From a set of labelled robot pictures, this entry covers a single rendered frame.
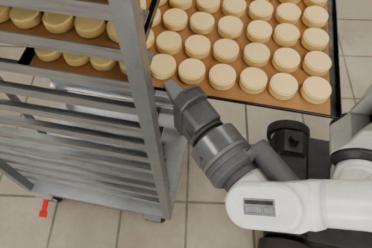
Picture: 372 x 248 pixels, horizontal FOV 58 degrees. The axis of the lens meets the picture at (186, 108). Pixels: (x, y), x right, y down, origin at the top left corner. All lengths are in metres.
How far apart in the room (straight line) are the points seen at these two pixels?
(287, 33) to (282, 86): 0.13
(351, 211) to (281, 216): 0.09
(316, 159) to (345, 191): 1.12
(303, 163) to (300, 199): 1.08
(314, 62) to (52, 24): 0.47
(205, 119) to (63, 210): 1.24
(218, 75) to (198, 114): 0.10
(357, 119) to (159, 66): 0.66
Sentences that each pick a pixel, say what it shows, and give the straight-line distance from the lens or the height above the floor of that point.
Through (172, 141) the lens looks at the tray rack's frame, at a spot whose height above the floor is 0.15.
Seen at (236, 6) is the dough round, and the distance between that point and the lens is 0.74.
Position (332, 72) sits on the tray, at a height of 1.04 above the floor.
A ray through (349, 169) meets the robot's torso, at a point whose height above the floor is 0.62.
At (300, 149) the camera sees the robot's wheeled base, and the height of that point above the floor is 0.21.
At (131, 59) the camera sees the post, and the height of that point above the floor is 1.18.
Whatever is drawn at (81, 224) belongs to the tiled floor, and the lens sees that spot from 1.66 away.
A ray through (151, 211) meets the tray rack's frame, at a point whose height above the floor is 0.15.
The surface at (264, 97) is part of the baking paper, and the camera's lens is 0.63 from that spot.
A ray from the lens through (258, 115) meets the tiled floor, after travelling 1.83.
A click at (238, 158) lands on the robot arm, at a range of 0.51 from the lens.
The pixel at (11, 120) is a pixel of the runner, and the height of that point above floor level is 0.80.
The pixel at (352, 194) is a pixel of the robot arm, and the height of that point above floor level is 1.14.
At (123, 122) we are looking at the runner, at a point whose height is 0.86.
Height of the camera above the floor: 1.56
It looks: 60 degrees down
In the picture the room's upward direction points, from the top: straight up
